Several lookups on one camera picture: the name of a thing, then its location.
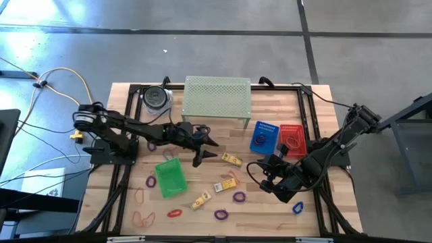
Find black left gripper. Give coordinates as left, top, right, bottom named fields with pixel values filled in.
left=175, top=121, right=220, bottom=168

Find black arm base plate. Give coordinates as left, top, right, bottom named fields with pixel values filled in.
left=308, top=138, right=352, bottom=168
left=90, top=138, right=140, bottom=166

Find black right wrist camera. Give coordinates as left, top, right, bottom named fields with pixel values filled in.
left=275, top=142, right=290, bottom=159

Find white floor cable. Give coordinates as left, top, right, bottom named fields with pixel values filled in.
left=0, top=154, right=92, bottom=186

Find grey box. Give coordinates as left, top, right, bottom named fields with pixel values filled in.
left=13, top=211, right=79, bottom=237

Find white coiled rope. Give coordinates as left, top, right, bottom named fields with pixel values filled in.
left=143, top=89, right=175, bottom=116

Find thin tan cable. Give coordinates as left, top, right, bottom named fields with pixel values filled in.
left=0, top=56, right=41, bottom=136

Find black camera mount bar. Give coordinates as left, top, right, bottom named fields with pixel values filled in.
left=0, top=232, right=432, bottom=243

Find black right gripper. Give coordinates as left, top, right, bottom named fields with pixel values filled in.
left=259, top=155, right=301, bottom=203

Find red plastic basket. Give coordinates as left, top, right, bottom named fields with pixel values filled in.
left=278, top=124, right=308, bottom=157

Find black flat stand foot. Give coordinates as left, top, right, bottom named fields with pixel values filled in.
left=0, top=70, right=38, bottom=80

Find yellow power cable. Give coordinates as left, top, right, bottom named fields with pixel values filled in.
left=32, top=66, right=94, bottom=105
left=43, top=84, right=85, bottom=141

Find silver bracket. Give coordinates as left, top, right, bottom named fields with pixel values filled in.
left=295, top=237, right=335, bottom=243
left=106, top=236, right=146, bottom=243

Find dark grey metal table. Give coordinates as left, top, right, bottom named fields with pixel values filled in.
left=371, top=92, right=432, bottom=197

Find black beam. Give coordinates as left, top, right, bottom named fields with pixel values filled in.
left=0, top=188, right=81, bottom=214

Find black floor cable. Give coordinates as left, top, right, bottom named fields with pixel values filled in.
left=16, top=117, right=99, bottom=136

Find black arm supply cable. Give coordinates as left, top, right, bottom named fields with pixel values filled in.
left=290, top=82, right=357, bottom=111

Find green perforated metal shelf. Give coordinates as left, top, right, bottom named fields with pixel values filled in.
left=180, top=75, right=252, bottom=130

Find green plastic basket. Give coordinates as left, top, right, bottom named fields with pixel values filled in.
left=154, top=157, right=188, bottom=199

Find white paper box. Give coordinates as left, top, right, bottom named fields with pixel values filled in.
left=20, top=167, right=67, bottom=198

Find white cylinder with black top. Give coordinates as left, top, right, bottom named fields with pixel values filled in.
left=142, top=85, right=169, bottom=111

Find blue plastic basket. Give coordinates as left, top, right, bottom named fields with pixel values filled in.
left=249, top=120, right=281, bottom=157

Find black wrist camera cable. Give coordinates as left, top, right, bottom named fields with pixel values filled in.
left=246, top=161, right=271, bottom=192

